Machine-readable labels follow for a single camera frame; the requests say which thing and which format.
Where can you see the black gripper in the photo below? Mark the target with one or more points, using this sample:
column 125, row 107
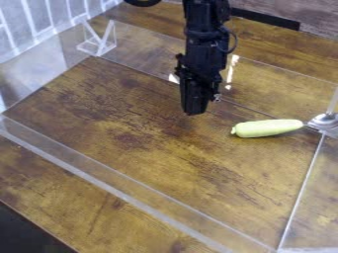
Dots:
column 197, row 68

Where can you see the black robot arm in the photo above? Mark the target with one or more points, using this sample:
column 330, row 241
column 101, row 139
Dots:
column 204, row 15

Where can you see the green handled metal spoon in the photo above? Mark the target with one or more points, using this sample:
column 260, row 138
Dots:
column 273, row 127

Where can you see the black strip on table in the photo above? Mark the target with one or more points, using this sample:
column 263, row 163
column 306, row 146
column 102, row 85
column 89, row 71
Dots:
column 265, row 19

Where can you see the clear acrylic enclosure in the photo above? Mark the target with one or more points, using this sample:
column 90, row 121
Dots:
column 248, row 195

